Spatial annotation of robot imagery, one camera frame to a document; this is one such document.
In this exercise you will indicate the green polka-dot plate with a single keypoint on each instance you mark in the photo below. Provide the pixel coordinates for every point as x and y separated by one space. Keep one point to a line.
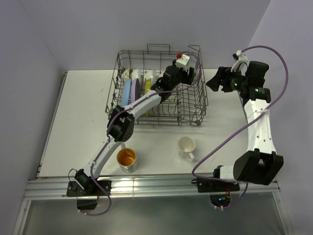
147 85

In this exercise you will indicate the floral mug orange inside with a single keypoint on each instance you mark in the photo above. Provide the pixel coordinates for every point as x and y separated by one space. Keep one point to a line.
126 159

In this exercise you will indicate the cream white mug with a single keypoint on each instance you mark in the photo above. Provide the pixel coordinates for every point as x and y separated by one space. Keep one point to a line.
186 146

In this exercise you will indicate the white bowl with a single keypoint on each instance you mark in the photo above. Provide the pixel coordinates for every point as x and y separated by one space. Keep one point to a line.
136 74
150 74

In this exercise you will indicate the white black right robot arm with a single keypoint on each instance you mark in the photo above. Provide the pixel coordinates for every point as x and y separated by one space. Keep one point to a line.
261 162

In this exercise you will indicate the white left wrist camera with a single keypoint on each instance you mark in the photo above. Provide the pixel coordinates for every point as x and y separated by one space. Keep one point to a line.
182 61

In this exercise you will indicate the lilac plastic plate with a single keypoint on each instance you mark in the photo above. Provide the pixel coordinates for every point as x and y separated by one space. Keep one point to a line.
135 93

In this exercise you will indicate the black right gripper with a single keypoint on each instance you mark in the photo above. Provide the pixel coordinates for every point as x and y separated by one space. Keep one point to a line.
224 73

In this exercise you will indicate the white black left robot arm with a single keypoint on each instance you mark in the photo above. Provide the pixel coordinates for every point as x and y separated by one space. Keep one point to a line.
121 124

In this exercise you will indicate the grey wire dish rack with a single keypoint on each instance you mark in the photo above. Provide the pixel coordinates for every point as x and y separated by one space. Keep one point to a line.
186 107

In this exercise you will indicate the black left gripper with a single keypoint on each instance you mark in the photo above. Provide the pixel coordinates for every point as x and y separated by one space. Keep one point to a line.
187 80

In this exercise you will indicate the floral painted bowl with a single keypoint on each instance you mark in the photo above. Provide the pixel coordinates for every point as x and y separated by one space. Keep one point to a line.
127 75

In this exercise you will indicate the blue plastic plate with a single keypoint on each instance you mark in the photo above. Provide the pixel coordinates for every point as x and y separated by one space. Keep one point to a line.
126 93

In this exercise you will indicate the aluminium frame rail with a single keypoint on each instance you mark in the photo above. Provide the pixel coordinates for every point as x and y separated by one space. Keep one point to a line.
152 205

